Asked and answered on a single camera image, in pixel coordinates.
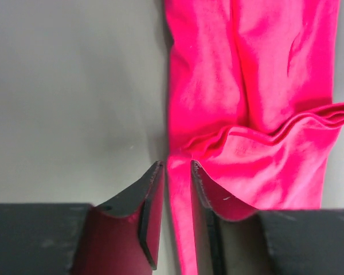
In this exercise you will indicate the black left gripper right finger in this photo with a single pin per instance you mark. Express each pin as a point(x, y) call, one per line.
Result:
point(233, 239)

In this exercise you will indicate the pink t-shirt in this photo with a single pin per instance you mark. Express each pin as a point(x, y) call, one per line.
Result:
point(250, 98)

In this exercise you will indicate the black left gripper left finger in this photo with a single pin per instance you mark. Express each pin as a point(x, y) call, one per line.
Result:
point(119, 236)

